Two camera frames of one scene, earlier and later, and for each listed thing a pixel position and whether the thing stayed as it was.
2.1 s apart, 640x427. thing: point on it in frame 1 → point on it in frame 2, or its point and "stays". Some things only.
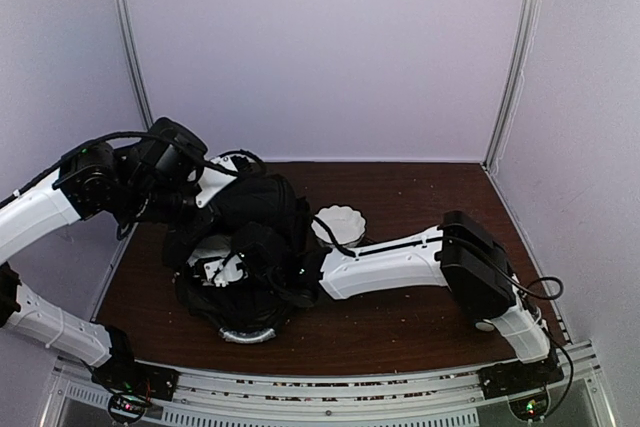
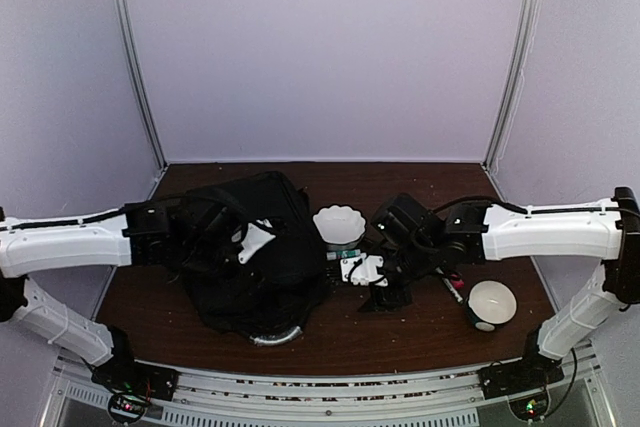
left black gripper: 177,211 → 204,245
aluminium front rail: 426,396 stays
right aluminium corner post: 520,57 stays
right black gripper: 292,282 → 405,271
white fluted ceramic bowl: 346,224 stays
